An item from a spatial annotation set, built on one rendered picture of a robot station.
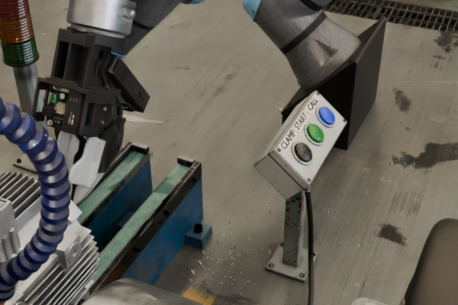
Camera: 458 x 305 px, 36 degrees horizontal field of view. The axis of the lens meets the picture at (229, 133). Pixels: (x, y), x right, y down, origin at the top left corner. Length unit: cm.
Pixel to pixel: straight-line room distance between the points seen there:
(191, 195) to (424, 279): 82
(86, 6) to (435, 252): 52
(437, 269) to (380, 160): 103
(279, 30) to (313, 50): 8
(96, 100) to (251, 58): 98
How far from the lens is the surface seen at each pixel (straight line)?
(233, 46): 180
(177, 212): 115
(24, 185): 89
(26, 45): 129
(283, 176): 96
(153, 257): 112
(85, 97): 80
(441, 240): 42
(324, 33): 140
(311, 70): 140
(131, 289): 68
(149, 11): 91
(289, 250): 116
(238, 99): 158
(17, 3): 125
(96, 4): 81
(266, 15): 140
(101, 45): 81
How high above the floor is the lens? 165
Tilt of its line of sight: 35 degrees down
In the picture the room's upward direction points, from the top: straight up
